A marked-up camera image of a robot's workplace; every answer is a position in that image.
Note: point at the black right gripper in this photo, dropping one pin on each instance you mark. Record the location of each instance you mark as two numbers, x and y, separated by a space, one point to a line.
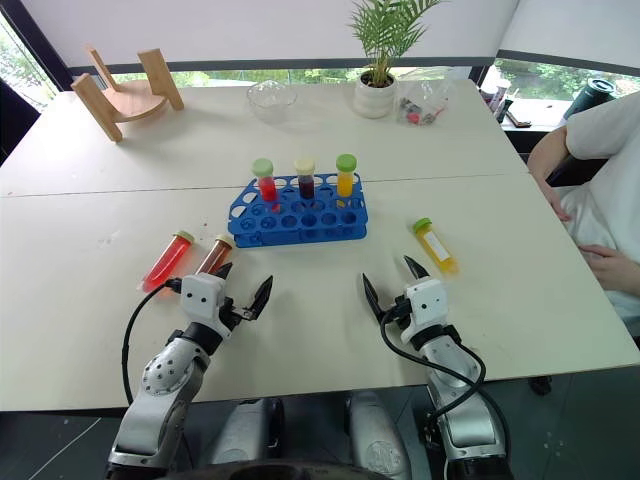
397 315

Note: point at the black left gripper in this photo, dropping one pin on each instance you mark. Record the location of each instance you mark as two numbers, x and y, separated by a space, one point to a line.
229 312

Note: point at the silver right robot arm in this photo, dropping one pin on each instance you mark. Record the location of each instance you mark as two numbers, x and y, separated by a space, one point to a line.
450 360

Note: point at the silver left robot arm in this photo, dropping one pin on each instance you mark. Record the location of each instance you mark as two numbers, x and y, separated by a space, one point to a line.
165 380

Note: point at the person right forearm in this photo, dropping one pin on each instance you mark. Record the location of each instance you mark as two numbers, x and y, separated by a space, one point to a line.
547 155

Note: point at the brown tube cream cap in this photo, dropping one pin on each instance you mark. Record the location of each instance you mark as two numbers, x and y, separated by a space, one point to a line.
214 254

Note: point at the yellow labelled tube green cap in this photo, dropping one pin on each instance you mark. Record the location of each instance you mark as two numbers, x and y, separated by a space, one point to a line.
436 245

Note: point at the red tube green cap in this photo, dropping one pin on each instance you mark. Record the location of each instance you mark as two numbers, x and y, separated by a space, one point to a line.
167 262
267 186

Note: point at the blue test tube rack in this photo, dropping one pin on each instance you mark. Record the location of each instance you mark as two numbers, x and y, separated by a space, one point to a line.
300 220

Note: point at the orange tube green cap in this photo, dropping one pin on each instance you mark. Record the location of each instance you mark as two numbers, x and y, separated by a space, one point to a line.
345 181

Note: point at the dark purple tube cream cap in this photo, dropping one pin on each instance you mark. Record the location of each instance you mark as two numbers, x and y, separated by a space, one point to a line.
305 185

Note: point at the person right hand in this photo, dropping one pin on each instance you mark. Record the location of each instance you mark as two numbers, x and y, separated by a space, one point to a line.
557 205

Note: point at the person left hand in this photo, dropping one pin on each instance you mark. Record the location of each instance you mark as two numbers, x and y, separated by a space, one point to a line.
607 265

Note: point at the black shoe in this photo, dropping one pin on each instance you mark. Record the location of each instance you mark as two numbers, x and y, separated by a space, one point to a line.
541 386

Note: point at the clear plastic bag with bits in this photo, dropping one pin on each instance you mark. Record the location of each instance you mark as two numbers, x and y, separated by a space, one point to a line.
425 102

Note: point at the white ribbed plant pot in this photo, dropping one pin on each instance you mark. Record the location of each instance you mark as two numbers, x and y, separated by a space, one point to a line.
375 100

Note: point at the clear glass bowl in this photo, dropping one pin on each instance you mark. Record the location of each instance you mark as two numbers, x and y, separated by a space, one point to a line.
271 100

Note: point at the dark rounded robot rim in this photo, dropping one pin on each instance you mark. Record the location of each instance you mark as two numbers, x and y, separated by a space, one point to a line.
280 471

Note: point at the white pink bottle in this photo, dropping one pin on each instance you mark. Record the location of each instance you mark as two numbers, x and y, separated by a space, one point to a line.
500 97

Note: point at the wooden stand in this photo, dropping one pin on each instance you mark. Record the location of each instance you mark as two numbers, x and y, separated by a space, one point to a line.
132 102

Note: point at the person white shirt torso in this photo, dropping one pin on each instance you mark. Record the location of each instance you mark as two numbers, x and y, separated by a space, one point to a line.
607 165

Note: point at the green palm plant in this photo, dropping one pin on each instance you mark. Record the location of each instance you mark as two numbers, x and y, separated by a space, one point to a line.
382 35

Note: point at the dark green tumbler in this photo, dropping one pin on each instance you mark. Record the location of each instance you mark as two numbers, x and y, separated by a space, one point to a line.
590 97

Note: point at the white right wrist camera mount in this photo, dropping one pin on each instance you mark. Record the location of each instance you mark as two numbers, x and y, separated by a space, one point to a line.
426 300

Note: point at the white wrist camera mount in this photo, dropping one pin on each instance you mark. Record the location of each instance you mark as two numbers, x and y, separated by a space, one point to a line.
200 297
426 300

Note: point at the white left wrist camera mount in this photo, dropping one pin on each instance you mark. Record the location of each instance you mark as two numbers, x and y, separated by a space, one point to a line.
200 297

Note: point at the black window frame bar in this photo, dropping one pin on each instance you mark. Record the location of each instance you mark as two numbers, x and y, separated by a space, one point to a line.
280 65

